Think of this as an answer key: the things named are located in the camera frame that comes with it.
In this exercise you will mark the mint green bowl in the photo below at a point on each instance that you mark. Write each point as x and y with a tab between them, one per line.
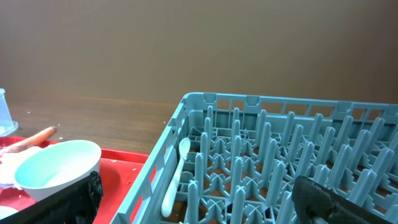
57	166

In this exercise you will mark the red plastic tray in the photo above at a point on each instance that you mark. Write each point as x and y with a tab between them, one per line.
118	171

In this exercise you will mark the light blue bowl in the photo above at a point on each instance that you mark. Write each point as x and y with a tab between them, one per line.
6	211

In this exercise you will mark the clear plastic bin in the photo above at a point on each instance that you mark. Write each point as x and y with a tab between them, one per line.
7	125

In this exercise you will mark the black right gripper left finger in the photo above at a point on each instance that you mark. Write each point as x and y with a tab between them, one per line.
76	204

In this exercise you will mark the white plastic spoon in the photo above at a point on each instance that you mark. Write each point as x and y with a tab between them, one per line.
169	197

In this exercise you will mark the orange carrot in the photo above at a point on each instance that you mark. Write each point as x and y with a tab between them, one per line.
34	140

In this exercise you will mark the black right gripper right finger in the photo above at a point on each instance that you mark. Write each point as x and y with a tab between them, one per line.
314	203

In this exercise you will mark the grey dishwasher rack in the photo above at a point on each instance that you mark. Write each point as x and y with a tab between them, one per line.
246	152

